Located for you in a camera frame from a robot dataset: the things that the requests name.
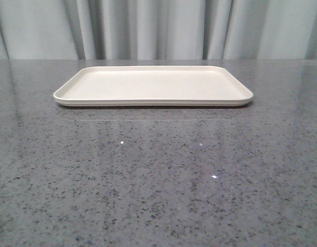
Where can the pale grey curtain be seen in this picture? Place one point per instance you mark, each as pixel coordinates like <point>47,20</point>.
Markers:
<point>158,30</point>

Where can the cream rectangular tray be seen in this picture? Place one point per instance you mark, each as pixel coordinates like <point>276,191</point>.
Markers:
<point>118,86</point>

